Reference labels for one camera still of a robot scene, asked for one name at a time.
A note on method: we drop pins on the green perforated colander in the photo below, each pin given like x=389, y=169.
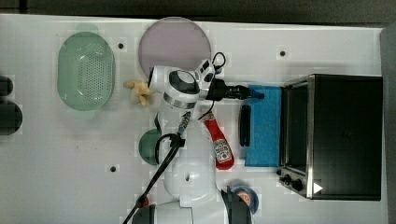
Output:
x=86, y=71

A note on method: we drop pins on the toy orange slice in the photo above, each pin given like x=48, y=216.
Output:
x=245, y=197

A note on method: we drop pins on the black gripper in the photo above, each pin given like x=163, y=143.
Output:
x=218, y=90

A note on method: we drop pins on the red ketchup bottle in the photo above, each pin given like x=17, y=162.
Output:
x=223, y=152

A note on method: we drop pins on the black toaster oven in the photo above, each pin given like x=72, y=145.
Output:
x=331, y=137

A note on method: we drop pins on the dark red toy strawberry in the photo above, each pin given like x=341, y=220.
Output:
x=142, y=202

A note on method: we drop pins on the pale purple oval plate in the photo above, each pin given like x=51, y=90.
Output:
x=173, y=41

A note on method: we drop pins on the large black pan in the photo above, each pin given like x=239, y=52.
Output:
x=10, y=118

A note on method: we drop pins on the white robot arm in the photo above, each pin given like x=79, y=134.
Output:
x=183, y=189

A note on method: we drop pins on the green metal mug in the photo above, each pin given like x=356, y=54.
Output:
x=147, y=144

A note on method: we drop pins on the blue bowl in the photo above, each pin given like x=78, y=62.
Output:
x=249, y=196

